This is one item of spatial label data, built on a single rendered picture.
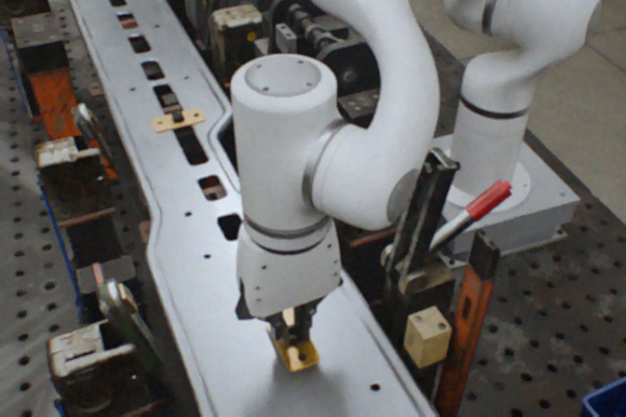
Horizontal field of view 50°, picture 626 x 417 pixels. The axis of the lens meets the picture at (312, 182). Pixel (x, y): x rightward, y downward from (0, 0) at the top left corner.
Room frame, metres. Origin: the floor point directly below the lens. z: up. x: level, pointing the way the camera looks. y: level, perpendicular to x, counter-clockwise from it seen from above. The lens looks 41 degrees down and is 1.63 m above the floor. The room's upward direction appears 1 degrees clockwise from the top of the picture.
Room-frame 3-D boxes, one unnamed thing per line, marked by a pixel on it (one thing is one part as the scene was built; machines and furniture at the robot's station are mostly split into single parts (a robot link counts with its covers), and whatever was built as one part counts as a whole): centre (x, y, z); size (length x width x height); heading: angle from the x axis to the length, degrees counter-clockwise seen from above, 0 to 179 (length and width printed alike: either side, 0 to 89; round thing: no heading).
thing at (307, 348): (0.45, 0.02, 1.01); 0.08 x 0.04 x 0.01; 25
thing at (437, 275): (0.52, -0.13, 0.88); 0.07 x 0.06 x 0.35; 115
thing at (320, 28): (0.87, -0.01, 0.94); 0.18 x 0.13 x 0.49; 25
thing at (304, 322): (0.46, 0.00, 1.05); 0.03 x 0.03 x 0.07; 25
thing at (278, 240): (0.45, 0.02, 1.20); 0.09 x 0.08 x 0.03; 115
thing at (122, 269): (0.56, 0.26, 0.84); 0.11 x 0.08 x 0.29; 115
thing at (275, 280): (0.45, 0.02, 1.14); 0.10 x 0.07 x 0.11; 115
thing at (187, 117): (0.88, 0.22, 1.01); 0.08 x 0.04 x 0.01; 115
